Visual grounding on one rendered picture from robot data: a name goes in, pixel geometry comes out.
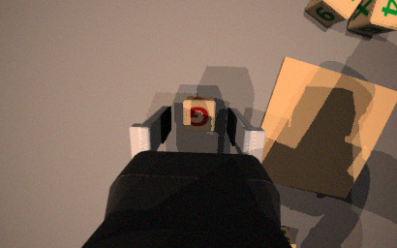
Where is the orange flat mat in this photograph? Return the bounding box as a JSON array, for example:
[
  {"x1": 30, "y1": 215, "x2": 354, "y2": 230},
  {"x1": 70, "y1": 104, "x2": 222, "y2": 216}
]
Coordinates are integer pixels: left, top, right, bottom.
[{"x1": 260, "y1": 57, "x2": 397, "y2": 198}]

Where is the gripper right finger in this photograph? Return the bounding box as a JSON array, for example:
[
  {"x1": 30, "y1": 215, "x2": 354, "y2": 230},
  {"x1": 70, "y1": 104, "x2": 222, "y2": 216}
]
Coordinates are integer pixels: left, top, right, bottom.
[{"x1": 227, "y1": 108, "x2": 266, "y2": 163}]

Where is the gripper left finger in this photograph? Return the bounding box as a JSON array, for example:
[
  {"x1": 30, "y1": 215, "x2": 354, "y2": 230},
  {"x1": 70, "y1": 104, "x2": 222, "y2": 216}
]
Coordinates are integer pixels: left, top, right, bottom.
[{"x1": 130, "y1": 106, "x2": 171, "y2": 159}]

